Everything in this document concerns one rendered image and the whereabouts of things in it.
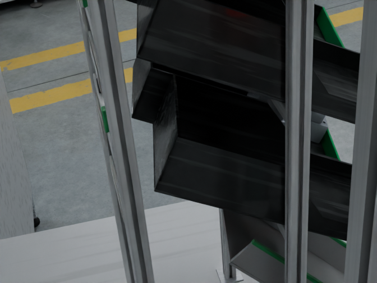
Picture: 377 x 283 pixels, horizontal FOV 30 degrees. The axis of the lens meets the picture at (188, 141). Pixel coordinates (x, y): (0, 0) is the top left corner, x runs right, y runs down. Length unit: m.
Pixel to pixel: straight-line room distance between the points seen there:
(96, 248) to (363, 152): 1.16
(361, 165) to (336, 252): 0.81
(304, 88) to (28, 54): 3.43
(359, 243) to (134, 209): 0.48
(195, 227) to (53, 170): 1.74
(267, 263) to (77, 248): 0.60
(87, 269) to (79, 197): 1.57
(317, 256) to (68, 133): 2.35
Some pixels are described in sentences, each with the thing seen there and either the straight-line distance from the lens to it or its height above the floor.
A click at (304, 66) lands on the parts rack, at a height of 1.45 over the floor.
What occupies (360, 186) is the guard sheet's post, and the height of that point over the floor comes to 1.64.
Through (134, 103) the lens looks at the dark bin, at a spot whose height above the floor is 1.32.
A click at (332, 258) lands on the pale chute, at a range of 1.03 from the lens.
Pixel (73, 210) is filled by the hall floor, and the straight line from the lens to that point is 2.82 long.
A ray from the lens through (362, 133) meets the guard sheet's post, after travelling 0.21.
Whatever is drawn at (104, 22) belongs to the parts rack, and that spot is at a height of 1.53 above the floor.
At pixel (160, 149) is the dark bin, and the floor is 1.33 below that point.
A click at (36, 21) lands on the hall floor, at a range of 4.41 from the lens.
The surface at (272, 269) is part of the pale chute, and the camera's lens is 0.84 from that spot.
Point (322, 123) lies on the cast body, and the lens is 0.99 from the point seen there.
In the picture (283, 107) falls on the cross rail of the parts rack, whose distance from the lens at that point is 0.71.
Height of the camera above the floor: 1.77
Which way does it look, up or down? 35 degrees down
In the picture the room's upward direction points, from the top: 5 degrees counter-clockwise
